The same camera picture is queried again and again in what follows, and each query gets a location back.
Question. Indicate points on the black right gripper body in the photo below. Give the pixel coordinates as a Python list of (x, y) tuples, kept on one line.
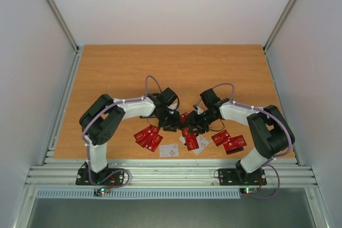
[(197, 120)]

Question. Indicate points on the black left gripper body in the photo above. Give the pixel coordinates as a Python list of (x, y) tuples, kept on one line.
[(166, 119)]

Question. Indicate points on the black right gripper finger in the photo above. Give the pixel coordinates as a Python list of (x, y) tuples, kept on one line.
[(197, 129), (192, 120)]

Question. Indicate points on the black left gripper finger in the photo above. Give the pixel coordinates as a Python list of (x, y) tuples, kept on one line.
[(176, 123), (169, 128)]

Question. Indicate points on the red vip card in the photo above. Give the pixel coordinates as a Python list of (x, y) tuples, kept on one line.
[(235, 142), (221, 137), (143, 135), (191, 142), (152, 142)]

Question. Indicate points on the black leather card holder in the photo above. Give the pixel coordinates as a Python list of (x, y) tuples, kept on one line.
[(147, 116)]

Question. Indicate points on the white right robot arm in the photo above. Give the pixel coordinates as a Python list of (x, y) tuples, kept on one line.
[(271, 134)]

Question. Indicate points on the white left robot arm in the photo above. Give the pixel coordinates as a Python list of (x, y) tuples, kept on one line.
[(100, 122)]

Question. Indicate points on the red card upper centre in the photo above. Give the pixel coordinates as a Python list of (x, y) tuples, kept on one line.
[(184, 125)]

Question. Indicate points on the white card right centre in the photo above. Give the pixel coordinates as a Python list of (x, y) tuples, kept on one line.
[(202, 143)]

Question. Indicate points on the white card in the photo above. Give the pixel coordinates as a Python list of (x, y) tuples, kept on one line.
[(202, 143), (168, 151)]

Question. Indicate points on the red card under left pile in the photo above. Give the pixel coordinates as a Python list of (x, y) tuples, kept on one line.
[(153, 130)]

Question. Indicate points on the red striped card far right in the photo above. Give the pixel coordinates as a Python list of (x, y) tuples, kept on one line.
[(235, 150)]

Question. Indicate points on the right small circuit board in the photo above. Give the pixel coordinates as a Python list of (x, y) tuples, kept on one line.
[(249, 190)]

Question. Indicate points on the small circuit board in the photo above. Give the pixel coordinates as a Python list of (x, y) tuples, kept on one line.
[(101, 191), (249, 190)]

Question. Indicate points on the left small circuit board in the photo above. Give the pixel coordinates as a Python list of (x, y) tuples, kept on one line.
[(101, 191)]

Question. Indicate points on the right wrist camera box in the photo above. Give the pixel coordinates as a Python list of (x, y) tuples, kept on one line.
[(197, 109)]

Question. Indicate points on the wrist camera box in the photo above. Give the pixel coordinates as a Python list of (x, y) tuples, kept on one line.
[(173, 107), (197, 109)]

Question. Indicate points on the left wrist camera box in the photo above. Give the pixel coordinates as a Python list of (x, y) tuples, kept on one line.
[(173, 107)]

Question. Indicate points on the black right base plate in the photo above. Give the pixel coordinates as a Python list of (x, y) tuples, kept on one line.
[(230, 176)]

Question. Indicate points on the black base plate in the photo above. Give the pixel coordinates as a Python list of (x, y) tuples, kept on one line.
[(230, 176), (117, 177)]

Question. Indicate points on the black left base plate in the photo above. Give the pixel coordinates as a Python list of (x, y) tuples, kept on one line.
[(117, 177)]

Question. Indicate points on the left aluminium frame post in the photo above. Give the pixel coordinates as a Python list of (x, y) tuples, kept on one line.
[(57, 14)]

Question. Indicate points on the aluminium frame post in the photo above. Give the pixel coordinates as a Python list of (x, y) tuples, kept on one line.
[(279, 24), (57, 14)]

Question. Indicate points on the aluminium rail base front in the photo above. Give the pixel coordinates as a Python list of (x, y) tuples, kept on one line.
[(170, 173)]

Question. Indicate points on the grey slotted cable duct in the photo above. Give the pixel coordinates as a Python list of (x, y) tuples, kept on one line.
[(140, 193)]

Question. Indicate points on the right aluminium frame post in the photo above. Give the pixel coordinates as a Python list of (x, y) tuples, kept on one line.
[(279, 24)]

